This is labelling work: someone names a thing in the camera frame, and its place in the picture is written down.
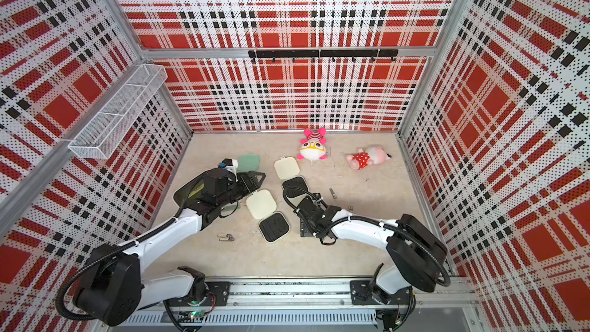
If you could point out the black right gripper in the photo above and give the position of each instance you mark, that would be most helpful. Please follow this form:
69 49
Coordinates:
305 230

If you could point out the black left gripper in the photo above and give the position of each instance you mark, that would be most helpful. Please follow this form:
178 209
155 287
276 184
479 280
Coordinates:
246 184

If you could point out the cream nail kit case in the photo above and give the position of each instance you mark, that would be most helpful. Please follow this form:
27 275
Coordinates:
272 223
289 173

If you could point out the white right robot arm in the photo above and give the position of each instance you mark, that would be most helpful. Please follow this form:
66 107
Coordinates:
418 255

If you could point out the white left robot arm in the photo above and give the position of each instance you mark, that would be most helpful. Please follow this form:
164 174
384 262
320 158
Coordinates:
111 286

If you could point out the green nail kit case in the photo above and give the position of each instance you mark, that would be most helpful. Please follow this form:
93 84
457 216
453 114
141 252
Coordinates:
246 163

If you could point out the small metal nail clipper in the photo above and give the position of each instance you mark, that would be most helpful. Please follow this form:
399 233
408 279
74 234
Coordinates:
226 237

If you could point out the pink owl plush toy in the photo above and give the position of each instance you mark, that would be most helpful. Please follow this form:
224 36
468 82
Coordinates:
313 146

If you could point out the pink strawberry plush toy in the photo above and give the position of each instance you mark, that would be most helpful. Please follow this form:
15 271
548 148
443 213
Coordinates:
373 155

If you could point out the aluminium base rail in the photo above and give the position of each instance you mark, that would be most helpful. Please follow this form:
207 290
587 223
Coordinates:
317 302

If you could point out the clear wall shelf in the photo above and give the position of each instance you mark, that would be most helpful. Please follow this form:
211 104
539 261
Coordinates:
100 137

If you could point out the black hook rail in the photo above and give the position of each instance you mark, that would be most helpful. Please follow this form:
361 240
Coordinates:
324 53

